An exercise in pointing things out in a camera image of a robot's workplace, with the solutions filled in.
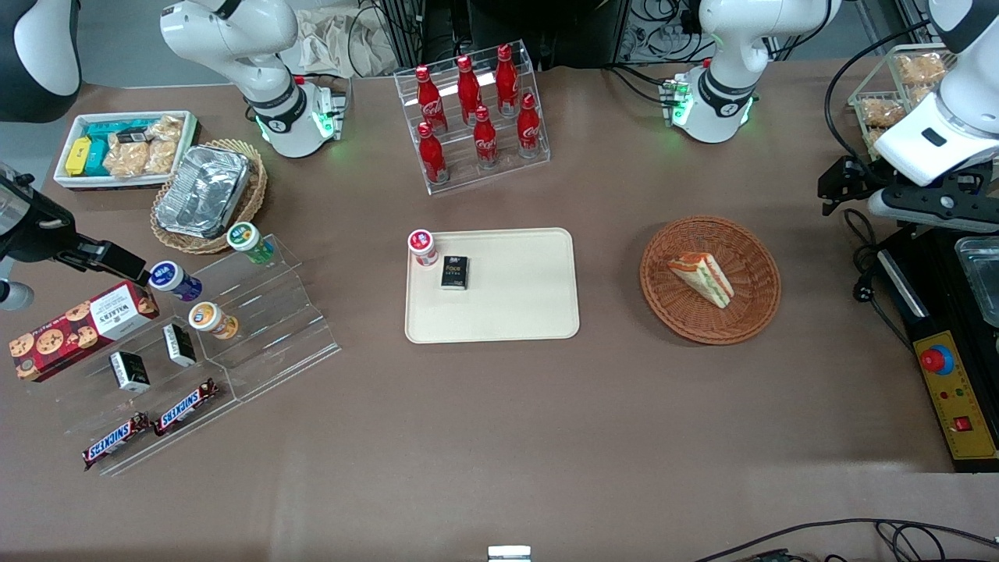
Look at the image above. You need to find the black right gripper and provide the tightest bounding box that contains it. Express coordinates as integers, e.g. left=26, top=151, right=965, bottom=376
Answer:
left=0, top=162, right=151, bottom=286

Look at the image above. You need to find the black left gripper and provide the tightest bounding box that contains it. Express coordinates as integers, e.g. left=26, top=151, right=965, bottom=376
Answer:
left=817, top=155, right=999, bottom=217

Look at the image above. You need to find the triangular sandwich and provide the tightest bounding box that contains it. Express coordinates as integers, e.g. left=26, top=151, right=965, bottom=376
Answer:
left=667, top=251, right=736, bottom=310

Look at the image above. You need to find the aluminium foil tray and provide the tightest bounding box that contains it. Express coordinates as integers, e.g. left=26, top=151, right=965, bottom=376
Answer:
left=154, top=144, right=253, bottom=240

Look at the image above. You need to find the small light wicker basket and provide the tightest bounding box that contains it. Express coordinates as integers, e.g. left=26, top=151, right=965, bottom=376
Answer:
left=150, top=139, right=269, bottom=256

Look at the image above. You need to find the large brown wicker basket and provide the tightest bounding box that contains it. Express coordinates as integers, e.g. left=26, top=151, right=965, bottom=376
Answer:
left=639, top=215, right=782, bottom=347

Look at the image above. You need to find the beige plastic tray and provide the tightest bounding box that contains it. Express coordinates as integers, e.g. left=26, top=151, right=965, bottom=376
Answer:
left=404, top=227, right=581, bottom=345

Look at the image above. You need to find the blue lid jar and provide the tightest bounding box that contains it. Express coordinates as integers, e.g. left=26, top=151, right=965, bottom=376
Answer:
left=148, top=260, right=204, bottom=303

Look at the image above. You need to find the red cookie box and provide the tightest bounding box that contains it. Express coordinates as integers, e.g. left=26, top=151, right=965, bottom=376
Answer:
left=9, top=280, right=161, bottom=384

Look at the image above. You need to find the white plastic bin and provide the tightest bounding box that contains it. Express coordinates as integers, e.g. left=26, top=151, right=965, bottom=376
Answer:
left=52, top=110, right=201, bottom=192

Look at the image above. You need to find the small black white box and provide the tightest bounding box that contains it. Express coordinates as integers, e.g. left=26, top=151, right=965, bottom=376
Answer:
left=162, top=322, right=198, bottom=368
left=108, top=350, right=151, bottom=394

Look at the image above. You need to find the clear bag of crackers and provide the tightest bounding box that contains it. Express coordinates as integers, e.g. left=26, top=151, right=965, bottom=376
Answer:
left=102, top=133, right=151, bottom=180
left=145, top=115, right=185, bottom=175

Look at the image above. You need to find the orange lid jar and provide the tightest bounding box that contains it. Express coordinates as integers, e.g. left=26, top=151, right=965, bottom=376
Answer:
left=187, top=301, right=240, bottom=341

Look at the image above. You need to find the yellow snack box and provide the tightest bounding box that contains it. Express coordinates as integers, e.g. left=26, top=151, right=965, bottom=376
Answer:
left=64, top=137, right=94, bottom=178

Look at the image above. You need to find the green lid jar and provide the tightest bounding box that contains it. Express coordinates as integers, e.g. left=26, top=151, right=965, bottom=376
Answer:
left=226, top=221, right=276, bottom=265

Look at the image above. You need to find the teal snack box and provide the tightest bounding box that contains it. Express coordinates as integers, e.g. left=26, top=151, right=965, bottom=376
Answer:
left=82, top=119, right=155, bottom=177

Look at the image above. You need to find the snickers bar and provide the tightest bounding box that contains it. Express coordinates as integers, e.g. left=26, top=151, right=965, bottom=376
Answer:
left=81, top=411, right=151, bottom=472
left=152, top=378, right=220, bottom=438

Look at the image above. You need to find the steel pan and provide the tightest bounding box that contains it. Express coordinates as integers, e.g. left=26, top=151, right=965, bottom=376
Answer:
left=953, top=236, right=999, bottom=329

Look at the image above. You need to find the clear acrylic step stand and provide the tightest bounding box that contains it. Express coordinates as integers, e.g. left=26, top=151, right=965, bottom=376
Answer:
left=56, top=234, right=343, bottom=478

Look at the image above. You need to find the red emergency stop button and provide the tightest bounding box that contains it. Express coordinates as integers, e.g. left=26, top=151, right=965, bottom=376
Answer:
left=919, top=343, right=955, bottom=376

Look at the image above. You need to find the black yellow control box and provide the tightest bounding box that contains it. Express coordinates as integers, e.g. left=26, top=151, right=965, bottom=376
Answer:
left=877, top=222, right=999, bottom=475

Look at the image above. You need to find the red lid white jar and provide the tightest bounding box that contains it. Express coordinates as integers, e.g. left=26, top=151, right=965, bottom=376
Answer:
left=407, top=229, right=440, bottom=269

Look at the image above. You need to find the beige crumpled cloth bag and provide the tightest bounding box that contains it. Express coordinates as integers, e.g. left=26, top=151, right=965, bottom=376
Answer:
left=295, top=6, right=400, bottom=80

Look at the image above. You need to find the red cola bottle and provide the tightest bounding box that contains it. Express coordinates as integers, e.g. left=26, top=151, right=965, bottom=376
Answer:
left=456, top=55, right=484, bottom=126
left=495, top=44, right=521, bottom=118
left=416, top=121, right=450, bottom=186
left=515, top=92, right=543, bottom=159
left=414, top=65, right=448, bottom=133
left=472, top=105, right=501, bottom=169

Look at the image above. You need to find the black box with gold print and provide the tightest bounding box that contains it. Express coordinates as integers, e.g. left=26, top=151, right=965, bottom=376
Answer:
left=439, top=254, right=471, bottom=292

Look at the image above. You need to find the clear acrylic bottle rack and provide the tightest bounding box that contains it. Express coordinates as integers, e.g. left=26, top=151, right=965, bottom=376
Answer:
left=393, top=39, right=552, bottom=196

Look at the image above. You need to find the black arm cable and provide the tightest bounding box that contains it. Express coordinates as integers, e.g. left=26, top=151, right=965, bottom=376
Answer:
left=824, top=19, right=937, bottom=169

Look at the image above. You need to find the white wire rack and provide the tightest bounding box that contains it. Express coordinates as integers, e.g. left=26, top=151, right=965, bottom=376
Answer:
left=847, top=44, right=962, bottom=158

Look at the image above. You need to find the black power cable with plug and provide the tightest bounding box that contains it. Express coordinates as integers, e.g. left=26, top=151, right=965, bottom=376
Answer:
left=842, top=208, right=920, bottom=354

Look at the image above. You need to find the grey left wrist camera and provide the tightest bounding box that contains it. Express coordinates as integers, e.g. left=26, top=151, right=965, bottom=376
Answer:
left=868, top=186, right=999, bottom=234

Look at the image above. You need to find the thin black floor cable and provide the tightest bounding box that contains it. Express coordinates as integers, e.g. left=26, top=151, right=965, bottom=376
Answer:
left=693, top=518, right=999, bottom=562

